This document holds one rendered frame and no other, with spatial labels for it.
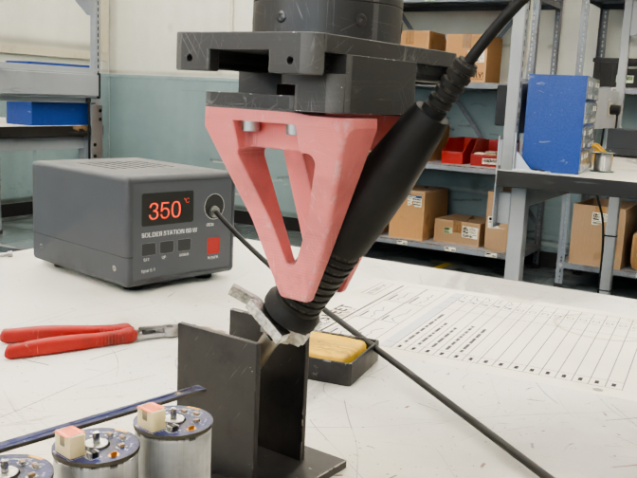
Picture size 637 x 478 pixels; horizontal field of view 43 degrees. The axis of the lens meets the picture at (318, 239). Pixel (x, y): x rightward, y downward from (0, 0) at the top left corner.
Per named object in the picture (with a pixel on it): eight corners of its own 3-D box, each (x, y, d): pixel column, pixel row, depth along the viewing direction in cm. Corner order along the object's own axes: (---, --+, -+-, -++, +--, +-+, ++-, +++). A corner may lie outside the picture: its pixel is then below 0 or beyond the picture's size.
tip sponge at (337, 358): (378, 360, 53) (379, 337, 52) (350, 387, 47) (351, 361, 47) (272, 342, 55) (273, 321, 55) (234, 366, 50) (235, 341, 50)
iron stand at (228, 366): (212, 577, 34) (331, 434, 30) (101, 420, 38) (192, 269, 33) (300, 521, 39) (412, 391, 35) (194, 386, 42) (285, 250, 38)
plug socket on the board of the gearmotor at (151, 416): (172, 427, 26) (172, 406, 25) (150, 434, 25) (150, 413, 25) (156, 419, 26) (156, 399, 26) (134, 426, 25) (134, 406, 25)
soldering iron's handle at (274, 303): (289, 340, 33) (479, 82, 27) (252, 297, 34) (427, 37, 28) (325, 328, 35) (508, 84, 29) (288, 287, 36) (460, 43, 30)
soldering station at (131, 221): (235, 277, 74) (238, 171, 72) (127, 297, 65) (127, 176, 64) (136, 250, 84) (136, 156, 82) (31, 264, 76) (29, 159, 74)
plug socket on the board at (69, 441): (93, 452, 23) (93, 431, 23) (66, 461, 23) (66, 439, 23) (78, 444, 24) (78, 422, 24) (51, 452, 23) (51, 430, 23)
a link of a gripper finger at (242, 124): (193, 293, 32) (200, 51, 31) (302, 267, 38) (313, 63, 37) (334, 328, 29) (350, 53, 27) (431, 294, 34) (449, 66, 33)
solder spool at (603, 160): (618, 172, 215) (621, 153, 214) (606, 173, 211) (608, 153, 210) (597, 170, 220) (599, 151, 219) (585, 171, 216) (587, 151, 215)
